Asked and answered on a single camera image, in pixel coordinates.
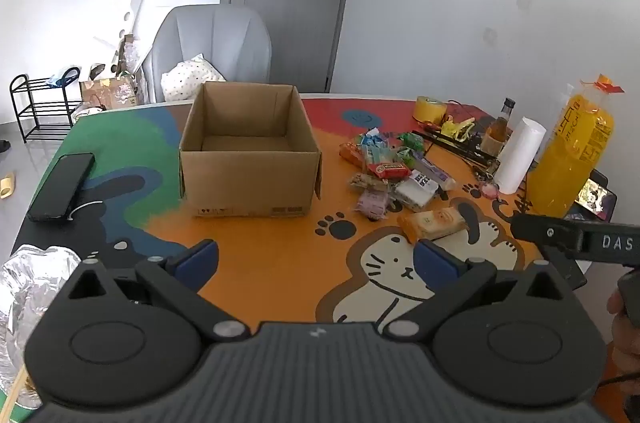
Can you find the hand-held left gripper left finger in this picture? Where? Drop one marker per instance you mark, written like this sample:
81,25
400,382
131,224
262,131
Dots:
200,259

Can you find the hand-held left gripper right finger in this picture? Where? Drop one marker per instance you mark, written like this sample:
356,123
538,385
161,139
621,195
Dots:
434,264

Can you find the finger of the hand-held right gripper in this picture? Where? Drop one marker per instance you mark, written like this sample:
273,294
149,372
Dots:
547,230

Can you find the beige bread snack packet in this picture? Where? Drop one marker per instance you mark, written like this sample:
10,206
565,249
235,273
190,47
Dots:
434,223

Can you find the brown cardboard box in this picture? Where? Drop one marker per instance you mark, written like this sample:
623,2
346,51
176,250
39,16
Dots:
250,183

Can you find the pile of snack packets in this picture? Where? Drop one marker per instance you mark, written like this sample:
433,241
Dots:
395,175

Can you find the person's right hand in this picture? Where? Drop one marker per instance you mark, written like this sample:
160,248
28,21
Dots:
627,340

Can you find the smartphone with lit screen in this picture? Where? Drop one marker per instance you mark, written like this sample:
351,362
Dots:
595,198

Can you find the white paper towel roll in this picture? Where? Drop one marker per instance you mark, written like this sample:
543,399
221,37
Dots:
517,158

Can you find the key bunch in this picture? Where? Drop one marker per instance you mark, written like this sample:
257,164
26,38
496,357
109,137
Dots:
482,172

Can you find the glass bottle amber liquid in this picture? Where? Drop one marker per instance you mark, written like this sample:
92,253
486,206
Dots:
497,133

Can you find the black metal hanger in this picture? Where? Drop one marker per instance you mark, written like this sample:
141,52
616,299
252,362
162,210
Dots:
455,147

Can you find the crumpled yellow wrapper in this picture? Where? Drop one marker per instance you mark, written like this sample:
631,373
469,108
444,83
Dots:
457,128

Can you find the yellow tape roll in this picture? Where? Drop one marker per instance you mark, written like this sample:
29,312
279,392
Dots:
429,109

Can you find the black smartphone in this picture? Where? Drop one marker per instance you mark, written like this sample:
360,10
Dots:
60,188

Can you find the crumpled aluminium foil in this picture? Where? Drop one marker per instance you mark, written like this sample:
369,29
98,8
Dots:
30,283

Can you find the white spotted pillow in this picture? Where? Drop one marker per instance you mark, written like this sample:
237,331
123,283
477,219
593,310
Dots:
190,78

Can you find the black shoe rack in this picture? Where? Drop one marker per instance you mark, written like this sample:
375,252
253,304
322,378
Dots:
40,108

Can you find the grey armchair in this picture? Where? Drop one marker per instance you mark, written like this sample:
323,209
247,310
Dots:
225,38

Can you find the black slipper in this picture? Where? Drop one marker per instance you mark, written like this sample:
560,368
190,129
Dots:
4,146

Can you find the wooden stick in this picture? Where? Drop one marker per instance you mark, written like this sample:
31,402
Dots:
12,395

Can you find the clear wall hook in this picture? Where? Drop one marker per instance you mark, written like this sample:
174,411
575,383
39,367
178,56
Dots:
488,34
523,0

